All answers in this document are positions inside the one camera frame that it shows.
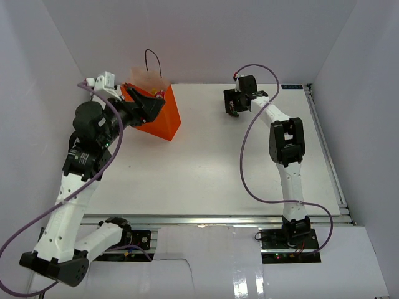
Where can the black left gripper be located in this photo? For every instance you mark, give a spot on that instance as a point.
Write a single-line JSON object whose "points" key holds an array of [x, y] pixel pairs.
{"points": [[143, 109]]}

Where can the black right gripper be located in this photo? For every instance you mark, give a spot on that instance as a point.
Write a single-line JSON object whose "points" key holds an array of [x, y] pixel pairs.
{"points": [[232, 95]]}

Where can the purple candy packet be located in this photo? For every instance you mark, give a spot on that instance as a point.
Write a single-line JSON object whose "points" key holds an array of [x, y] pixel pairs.
{"points": [[234, 113]]}

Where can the orange paper bag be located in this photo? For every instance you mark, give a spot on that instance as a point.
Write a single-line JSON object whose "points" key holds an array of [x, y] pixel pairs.
{"points": [[144, 80]]}

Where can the pink snack packet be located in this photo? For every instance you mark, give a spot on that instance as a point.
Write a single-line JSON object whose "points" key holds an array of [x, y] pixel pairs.
{"points": [[160, 94]]}

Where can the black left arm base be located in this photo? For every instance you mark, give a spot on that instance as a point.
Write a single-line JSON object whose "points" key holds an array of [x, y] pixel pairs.
{"points": [[139, 238]]}

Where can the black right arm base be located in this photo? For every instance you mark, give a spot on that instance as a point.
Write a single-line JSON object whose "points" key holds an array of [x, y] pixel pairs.
{"points": [[277, 250]]}

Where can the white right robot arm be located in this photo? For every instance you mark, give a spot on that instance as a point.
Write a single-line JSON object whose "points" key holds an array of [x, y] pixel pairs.
{"points": [[286, 149]]}

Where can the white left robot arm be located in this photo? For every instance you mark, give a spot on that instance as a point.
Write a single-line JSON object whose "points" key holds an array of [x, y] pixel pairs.
{"points": [[58, 255]]}

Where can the white front cover sheet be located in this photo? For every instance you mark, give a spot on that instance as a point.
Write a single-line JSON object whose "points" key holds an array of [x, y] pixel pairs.
{"points": [[225, 262]]}

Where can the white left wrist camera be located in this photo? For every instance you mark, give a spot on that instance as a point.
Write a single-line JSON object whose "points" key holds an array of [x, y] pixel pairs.
{"points": [[103, 87]]}

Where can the aluminium table edge rail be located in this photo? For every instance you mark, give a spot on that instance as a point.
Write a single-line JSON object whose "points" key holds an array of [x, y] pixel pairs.
{"points": [[216, 168]]}

